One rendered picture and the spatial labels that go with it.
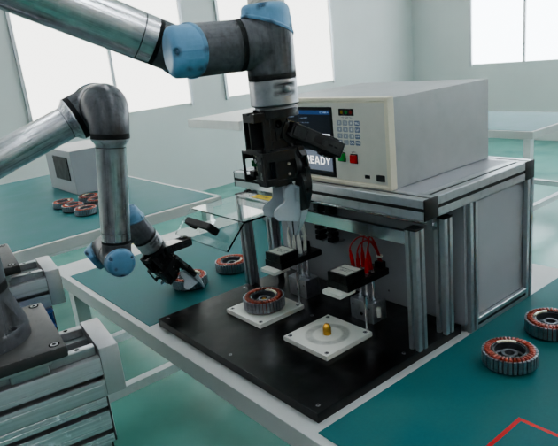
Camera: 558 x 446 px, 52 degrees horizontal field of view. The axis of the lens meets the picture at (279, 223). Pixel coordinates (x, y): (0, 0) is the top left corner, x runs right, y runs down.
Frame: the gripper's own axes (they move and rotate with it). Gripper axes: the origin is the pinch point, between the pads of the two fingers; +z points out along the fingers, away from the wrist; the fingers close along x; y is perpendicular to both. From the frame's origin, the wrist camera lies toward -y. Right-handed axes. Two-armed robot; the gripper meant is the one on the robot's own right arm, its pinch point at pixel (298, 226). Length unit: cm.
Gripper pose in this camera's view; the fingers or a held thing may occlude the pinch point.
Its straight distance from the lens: 96.8
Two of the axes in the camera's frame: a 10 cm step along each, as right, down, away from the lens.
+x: 5.2, 1.9, -8.3
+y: -8.5, 2.3, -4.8
